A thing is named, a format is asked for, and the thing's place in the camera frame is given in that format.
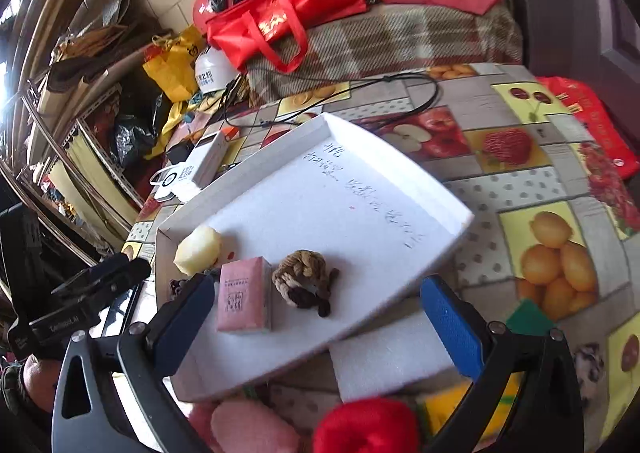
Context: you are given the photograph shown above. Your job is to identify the pink tissue pack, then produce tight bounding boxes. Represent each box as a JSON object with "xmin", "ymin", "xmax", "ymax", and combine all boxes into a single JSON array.
[{"xmin": 216, "ymin": 256, "xmax": 274, "ymax": 334}]

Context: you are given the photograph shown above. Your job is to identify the red gift bag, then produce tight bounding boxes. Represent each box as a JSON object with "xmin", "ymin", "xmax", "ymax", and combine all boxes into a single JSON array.
[{"xmin": 536, "ymin": 76, "xmax": 640, "ymax": 180}]

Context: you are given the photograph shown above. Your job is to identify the white round-dial device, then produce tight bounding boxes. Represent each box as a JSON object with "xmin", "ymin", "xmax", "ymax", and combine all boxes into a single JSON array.
[{"xmin": 149, "ymin": 164, "xmax": 201, "ymax": 204}]

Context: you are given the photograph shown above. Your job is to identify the red plush toy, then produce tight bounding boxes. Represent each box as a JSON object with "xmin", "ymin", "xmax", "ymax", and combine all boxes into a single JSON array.
[{"xmin": 312, "ymin": 397, "xmax": 420, "ymax": 453}]

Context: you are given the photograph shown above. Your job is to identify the brown cardboard sheets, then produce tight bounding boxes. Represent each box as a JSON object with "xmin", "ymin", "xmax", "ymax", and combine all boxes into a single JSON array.
[{"xmin": 45, "ymin": 0, "xmax": 151, "ymax": 94}]

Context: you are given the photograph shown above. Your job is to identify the yellow plastic bag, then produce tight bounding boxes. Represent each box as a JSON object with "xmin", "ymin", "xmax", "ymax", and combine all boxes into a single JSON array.
[{"xmin": 142, "ymin": 24, "xmax": 207, "ymax": 104}]

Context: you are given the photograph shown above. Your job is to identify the green sponge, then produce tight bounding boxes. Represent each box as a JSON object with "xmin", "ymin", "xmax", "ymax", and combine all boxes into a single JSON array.
[{"xmin": 505, "ymin": 298, "xmax": 556, "ymax": 336}]

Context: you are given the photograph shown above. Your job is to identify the person's left hand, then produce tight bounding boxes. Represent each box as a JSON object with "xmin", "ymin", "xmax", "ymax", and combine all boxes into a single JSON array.
[{"xmin": 21, "ymin": 354, "xmax": 60, "ymax": 404}]

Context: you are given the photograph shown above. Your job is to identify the fruit print tablecloth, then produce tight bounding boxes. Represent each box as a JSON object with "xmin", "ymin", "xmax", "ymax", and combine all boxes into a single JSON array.
[{"xmin": 120, "ymin": 62, "xmax": 640, "ymax": 453}]

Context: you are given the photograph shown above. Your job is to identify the black plastic bag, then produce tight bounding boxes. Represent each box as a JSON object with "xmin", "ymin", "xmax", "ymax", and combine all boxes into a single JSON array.
[{"xmin": 112, "ymin": 106, "xmax": 161, "ymax": 169}]

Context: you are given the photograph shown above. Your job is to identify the metal shelf rack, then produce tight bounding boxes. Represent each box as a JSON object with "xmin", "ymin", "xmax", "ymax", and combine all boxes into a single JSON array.
[{"xmin": 0, "ymin": 46, "xmax": 151, "ymax": 266}]

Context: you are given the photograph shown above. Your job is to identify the pale yellow foam ball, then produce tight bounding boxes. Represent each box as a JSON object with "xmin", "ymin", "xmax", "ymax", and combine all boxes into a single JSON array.
[{"xmin": 173, "ymin": 226, "xmax": 223, "ymax": 278}]

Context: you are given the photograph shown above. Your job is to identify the plaid blanket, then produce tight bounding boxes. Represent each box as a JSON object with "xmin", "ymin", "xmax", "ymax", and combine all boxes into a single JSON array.
[{"xmin": 245, "ymin": 2, "xmax": 525, "ymax": 104}]

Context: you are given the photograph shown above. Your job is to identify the white power bank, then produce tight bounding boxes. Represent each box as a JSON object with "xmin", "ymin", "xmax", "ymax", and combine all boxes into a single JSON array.
[{"xmin": 184, "ymin": 130, "xmax": 230, "ymax": 189}]

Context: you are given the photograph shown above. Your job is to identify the white helmet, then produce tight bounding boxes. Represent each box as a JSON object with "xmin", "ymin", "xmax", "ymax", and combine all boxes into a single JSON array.
[{"xmin": 194, "ymin": 47, "xmax": 238, "ymax": 95}]

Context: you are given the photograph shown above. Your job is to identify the white cardboard box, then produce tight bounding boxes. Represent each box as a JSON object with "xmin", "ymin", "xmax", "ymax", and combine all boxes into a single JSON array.
[{"xmin": 154, "ymin": 112, "xmax": 475, "ymax": 403}]

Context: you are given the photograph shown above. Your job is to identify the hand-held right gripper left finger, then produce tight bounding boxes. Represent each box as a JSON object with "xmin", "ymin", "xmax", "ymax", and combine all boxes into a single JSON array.
[{"xmin": 51, "ymin": 273, "xmax": 216, "ymax": 453}]

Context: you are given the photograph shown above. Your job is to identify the zebra print cloth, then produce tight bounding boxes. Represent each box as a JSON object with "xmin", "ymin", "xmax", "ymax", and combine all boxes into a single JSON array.
[{"xmin": 572, "ymin": 342, "xmax": 608, "ymax": 406}]

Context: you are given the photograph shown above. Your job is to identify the white foam block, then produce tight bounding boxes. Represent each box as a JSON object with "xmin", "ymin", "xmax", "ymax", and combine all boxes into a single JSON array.
[{"xmin": 327, "ymin": 307, "xmax": 473, "ymax": 404}]

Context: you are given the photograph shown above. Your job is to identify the brown knotted rope toy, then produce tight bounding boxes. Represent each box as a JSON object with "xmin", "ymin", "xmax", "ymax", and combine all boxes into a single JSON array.
[{"xmin": 271, "ymin": 249, "xmax": 341, "ymax": 319}]

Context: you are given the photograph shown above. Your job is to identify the red tote bag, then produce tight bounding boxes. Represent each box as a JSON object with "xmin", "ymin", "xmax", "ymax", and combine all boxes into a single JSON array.
[{"xmin": 205, "ymin": 0, "xmax": 368, "ymax": 74}]

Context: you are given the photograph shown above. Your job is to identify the red helmet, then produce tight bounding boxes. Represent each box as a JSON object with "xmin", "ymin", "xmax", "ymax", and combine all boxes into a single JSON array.
[{"xmin": 192, "ymin": 0, "xmax": 258, "ymax": 36}]

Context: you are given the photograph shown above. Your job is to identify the black cable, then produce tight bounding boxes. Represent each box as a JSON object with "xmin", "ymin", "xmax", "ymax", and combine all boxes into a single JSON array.
[{"xmin": 222, "ymin": 73, "xmax": 441, "ymax": 128}]

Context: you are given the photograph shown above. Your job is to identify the yellow sponge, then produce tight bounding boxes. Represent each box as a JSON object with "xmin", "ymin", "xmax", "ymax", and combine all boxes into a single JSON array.
[{"xmin": 417, "ymin": 373, "xmax": 523, "ymax": 439}]

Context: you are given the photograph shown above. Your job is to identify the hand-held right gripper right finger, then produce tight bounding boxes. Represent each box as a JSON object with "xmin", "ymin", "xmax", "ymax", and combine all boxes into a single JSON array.
[{"xmin": 420, "ymin": 275, "xmax": 586, "ymax": 453}]

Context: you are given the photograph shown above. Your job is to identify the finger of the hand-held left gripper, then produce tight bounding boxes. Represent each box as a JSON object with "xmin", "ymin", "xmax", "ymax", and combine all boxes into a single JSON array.
[{"xmin": 97, "ymin": 252, "xmax": 152, "ymax": 291}]

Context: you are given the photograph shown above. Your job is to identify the dark purple door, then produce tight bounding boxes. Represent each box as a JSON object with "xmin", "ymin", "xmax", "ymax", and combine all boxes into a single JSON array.
[{"xmin": 475, "ymin": 0, "xmax": 640, "ymax": 99}]

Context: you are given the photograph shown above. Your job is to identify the pink plush toy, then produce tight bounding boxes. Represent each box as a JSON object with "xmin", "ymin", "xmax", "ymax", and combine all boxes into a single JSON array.
[{"xmin": 187, "ymin": 397, "xmax": 306, "ymax": 453}]

